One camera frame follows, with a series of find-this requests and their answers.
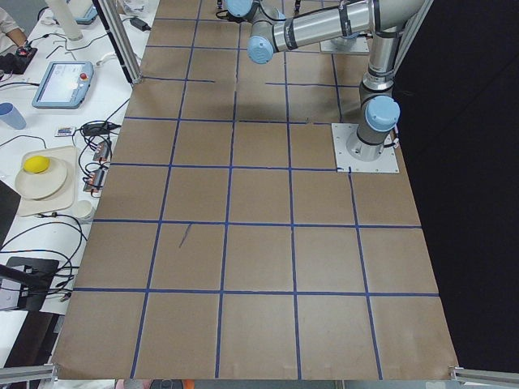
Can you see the small circuit board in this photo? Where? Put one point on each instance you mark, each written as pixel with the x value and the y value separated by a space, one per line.
pixel 103 151
pixel 94 181

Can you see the black power adapter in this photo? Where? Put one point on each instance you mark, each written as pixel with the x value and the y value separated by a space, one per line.
pixel 98 128
pixel 140 24

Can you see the white paper cup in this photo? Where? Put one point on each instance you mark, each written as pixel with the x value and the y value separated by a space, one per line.
pixel 83 211

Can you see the beige tray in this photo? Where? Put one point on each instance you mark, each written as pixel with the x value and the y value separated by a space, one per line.
pixel 66 195

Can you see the beige plate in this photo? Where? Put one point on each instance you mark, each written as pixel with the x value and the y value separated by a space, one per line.
pixel 41 185

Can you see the teach pendant tablet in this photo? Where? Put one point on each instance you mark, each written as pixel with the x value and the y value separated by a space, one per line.
pixel 64 86

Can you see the yellow lemon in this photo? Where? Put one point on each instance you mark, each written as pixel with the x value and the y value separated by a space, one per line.
pixel 36 164

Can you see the blue plastic cup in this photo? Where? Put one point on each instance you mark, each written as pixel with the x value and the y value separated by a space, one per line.
pixel 11 116

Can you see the aluminium frame post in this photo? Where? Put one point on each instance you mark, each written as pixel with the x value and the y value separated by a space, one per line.
pixel 118 37

